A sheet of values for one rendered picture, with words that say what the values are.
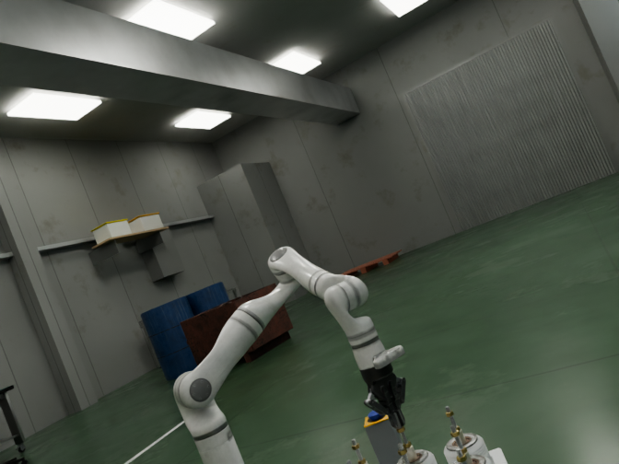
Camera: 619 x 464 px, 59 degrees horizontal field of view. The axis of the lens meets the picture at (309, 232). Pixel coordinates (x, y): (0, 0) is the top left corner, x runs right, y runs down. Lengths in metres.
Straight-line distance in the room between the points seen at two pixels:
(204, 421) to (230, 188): 10.78
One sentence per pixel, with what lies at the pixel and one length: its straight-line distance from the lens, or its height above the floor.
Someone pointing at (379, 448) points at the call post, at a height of 0.25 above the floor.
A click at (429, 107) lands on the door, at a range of 11.76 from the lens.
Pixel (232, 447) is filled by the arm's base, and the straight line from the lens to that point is 1.47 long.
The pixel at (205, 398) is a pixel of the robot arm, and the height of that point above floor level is 0.56.
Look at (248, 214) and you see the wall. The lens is 11.93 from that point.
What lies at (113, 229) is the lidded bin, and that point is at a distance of 9.28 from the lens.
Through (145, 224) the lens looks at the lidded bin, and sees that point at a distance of 9.80.
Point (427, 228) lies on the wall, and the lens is 11.88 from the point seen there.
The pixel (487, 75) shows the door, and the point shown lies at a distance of 11.64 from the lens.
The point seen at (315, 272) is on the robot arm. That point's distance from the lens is 1.39.
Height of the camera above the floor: 0.79
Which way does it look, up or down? 2 degrees up
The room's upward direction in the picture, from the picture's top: 23 degrees counter-clockwise
